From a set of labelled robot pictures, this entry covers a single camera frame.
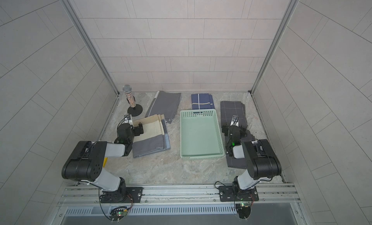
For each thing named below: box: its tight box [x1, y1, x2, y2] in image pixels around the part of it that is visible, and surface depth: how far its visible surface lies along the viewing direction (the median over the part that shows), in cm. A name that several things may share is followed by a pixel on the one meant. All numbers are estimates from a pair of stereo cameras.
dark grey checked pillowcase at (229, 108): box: [220, 100, 248, 129], surface depth 107 cm
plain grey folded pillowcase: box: [145, 90, 182, 124], surface depth 108 cm
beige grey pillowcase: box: [132, 113, 171, 159], surface depth 92 cm
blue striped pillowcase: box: [191, 93, 216, 110], surface depth 112 cm
